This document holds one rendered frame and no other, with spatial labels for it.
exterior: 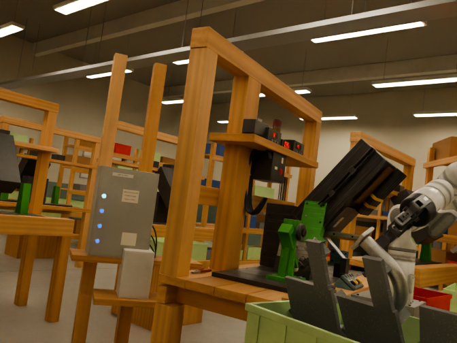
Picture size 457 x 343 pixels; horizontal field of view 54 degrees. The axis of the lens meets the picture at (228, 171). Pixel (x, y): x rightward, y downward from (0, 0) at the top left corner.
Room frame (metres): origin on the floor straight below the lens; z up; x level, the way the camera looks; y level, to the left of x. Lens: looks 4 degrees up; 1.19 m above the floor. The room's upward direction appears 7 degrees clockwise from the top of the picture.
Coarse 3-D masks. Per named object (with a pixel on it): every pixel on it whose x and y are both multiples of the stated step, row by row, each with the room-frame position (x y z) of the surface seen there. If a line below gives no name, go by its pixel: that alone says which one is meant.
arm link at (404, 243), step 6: (390, 210) 1.57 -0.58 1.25; (396, 210) 1.54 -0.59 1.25; (390, 216) 1.56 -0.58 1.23; (390, 222) 1.56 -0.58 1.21; (414, 228) 1.55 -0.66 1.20; (408, 234) 1.51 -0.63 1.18; (396, 240) 1.54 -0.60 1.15; (402, 240) 1.52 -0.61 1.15; (408, 240) 1.51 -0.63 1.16; (390, 246) 1.55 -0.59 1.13; (396, 246) 1.53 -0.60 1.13; (402, 246) 1.52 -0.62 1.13; (408, 246) 1.52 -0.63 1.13; (414, 246) 1.53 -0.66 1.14; (414, 252) 1.54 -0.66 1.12
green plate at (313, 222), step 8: (304, 208) 2.27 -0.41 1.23; (312, 208) 2.25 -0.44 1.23; (320, 208) 2.23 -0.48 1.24; (304, 216) 2.26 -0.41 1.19; (312, 216) 2.24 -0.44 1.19; (320, 216) 2.22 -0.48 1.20; (304, 224) 2.25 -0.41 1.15; (312, 224) 2.23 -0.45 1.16; (320, 224) 2.21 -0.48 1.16; (312, 232) 2.21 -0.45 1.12; (320, 232) 2.19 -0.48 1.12; (304, 240) 2.22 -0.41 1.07
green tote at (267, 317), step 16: (256, 304) 1.15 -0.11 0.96; (272, 304) 1.19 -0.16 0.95; (288, 304) 1.23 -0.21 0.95; (256, 320) 1.11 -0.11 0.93; (272, 320) 1.07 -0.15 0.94; (288, 320) 1.03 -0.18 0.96; (416, 320) 1.22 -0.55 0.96; (256, 336) 1.10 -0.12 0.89; (272, 336) 1.07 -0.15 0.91; (288, 336) 1.03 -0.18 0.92; (304, 336) 1.00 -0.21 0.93; (320, 336) 0.96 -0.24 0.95; (336, 336) 0.93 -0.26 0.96; (416, 336) 1.21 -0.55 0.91
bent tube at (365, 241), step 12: (372, 228) 0.96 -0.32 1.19; (360, 240) 0.95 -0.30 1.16; (372, 240) 0.95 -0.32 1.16; (372, 252) 0.95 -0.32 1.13; (384, 252) 0.94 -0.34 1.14; (396, 264) 0.93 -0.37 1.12; (396, 276) 0.93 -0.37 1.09; (396, 288) 0.93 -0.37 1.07; (408, 288) 0.94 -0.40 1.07; (396, 300) 0.95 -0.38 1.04
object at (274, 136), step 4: (268, 128) 2.23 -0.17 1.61; (268, 132) 2.23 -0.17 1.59; (272, 132) 2.27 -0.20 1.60; (276, 132) 2.31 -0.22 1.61; (268, 136) 2.23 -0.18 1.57; (272, 136) 2.27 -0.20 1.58; (276, 136) 2.31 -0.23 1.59; (280, 136) 2.36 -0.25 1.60; (272, 140) 2.26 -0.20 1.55; (276, 140) 2.32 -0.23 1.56; (280, 140) 2.36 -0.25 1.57; (288, 140) 2.54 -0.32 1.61; (292, 140) 2.53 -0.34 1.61; (292, 144) 2.53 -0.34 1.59; (296, 144) 2.55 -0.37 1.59; (300, 144) 2.60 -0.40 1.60; (292, 148) 2.52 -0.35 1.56; (296, 148) 2.56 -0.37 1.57; (300, 148) 2.61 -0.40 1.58; (300, 152) 2.61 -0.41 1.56
